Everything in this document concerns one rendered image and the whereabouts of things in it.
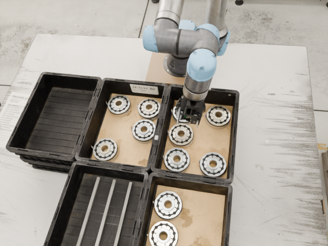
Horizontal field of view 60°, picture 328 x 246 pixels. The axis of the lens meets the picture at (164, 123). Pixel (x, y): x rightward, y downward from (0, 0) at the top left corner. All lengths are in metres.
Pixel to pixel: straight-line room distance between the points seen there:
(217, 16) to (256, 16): 1.77
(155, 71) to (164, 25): 0.61
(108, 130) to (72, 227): 0.41
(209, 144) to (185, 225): 0.34
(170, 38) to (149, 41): 0.06
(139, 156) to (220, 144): 0.34
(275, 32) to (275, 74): 1.28
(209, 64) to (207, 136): 0.52
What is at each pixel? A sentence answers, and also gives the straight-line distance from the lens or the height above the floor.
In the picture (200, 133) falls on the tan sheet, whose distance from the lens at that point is 1.22.
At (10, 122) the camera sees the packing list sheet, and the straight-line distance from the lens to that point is 1.68.
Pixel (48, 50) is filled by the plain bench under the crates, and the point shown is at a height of 0.70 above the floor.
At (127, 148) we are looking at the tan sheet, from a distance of 1.22.
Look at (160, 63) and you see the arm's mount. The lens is 1.49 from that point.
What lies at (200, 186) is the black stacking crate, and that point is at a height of 0.89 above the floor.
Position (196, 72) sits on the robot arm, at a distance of 0.75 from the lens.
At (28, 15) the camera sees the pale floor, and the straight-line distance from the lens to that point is 3.47.
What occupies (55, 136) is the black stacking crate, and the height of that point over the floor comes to 0.83.
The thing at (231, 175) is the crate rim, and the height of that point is 0.93.
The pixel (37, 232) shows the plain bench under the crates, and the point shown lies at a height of 0.70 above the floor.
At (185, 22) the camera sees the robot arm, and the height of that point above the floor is 1.02.
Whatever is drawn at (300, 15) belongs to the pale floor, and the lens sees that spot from 3.07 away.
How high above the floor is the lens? 1.92
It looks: 61 degrees down
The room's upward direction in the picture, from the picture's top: 10 degrees counter-clockwise
